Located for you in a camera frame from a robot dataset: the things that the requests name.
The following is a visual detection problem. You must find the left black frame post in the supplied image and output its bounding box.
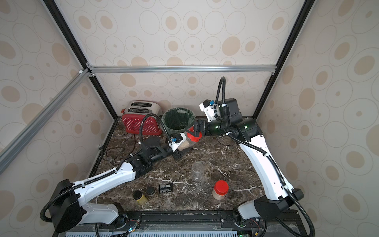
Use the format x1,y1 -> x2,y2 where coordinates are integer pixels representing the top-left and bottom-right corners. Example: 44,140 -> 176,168
42,0 -> 118,120

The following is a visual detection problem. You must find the yellow spice jar black lid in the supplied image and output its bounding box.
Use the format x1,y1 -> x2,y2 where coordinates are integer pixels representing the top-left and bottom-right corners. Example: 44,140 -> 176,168
133,190 -> 148,205

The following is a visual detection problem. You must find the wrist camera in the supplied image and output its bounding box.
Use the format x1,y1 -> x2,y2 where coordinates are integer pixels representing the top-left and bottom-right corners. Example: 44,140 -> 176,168
199,97 -> 242,123
144,132 -> 187,153

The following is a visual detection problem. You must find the left diagonal aluminium rail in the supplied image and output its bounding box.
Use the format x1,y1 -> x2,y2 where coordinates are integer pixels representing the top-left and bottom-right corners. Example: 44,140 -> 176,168
1,69 -> 89,173

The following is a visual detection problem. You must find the black toaster power cable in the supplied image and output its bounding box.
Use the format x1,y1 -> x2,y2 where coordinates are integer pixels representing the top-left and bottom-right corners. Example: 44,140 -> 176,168
102,134 -> 137,166

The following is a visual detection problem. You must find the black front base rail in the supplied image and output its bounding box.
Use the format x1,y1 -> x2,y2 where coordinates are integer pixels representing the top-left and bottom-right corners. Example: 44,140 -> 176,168
59,210 -> 292,237

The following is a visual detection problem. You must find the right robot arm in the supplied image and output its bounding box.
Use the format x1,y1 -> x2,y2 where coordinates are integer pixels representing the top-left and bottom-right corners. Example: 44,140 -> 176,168
189,118 -> 315,237

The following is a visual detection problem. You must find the red-lid oatmeal jar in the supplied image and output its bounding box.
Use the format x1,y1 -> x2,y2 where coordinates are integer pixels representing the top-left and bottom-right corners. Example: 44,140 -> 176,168
177,126 -> 202,151
212,180 -> 229,200

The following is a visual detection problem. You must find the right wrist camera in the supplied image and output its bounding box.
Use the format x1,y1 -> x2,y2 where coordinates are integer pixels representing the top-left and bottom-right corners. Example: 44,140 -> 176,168
199,97 -> 242,123

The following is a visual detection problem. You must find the right black frame post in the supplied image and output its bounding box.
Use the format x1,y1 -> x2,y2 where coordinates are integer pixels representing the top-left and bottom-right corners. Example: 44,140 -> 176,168
252,0 -> 315,119

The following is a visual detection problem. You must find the horizontal aluminium rail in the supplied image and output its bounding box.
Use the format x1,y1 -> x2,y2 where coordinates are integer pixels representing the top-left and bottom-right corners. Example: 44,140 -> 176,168
86,65 -> 276,74

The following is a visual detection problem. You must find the red toaster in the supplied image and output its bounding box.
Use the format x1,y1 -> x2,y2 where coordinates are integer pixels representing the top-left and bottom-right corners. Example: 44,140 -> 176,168
121,100 -> 163,135

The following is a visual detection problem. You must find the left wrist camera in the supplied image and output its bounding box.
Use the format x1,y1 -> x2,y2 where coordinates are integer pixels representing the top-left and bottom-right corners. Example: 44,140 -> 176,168
144,132 -> 187,153

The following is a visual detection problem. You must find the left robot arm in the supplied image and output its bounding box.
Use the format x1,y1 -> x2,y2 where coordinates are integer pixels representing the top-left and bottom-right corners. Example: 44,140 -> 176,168
39,145 -> 190,233

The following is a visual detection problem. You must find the clear oatmeal jar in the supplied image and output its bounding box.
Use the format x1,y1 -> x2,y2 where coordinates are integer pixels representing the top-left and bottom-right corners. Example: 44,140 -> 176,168
191,161 -> 206,183

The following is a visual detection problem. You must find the small black box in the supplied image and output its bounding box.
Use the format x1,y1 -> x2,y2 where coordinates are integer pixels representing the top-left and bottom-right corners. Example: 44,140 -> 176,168
159,183 -> 174,194

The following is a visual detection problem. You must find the black frame post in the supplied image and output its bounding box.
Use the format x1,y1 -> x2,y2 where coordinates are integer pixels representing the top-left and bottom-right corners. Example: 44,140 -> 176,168
42,0 -> 118,120
252,0 -> 315,119

